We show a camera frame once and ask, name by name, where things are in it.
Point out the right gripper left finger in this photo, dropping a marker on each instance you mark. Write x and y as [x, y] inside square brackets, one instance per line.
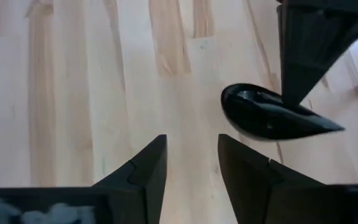
[141, 186]

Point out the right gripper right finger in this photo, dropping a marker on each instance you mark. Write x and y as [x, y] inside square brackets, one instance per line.
[250, 186]

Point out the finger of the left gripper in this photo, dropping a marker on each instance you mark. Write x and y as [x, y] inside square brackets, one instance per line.
[309, 37]

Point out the black teardrop plate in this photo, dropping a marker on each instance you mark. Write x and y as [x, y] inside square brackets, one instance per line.
[259, 118]

